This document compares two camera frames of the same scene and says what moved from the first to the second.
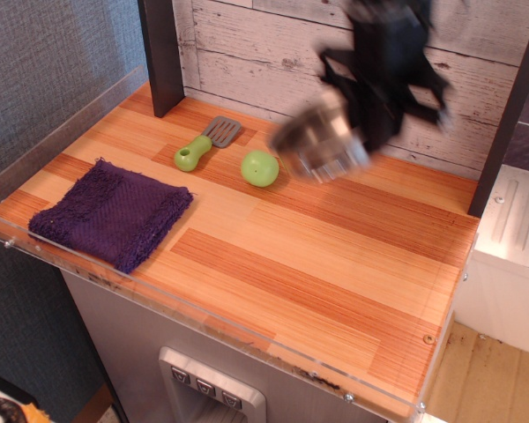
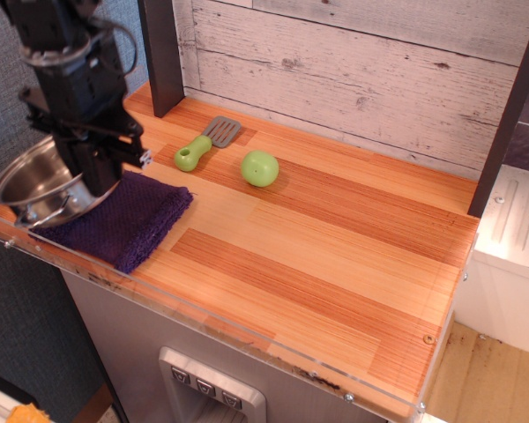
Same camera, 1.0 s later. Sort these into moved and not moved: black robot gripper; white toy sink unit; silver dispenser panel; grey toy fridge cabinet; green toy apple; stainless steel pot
Moved: black robot gripper; stainless steel pot
Not moved: grey toy fridge cabinet; silver dispenser panel; green toy apple; white toy sink unit
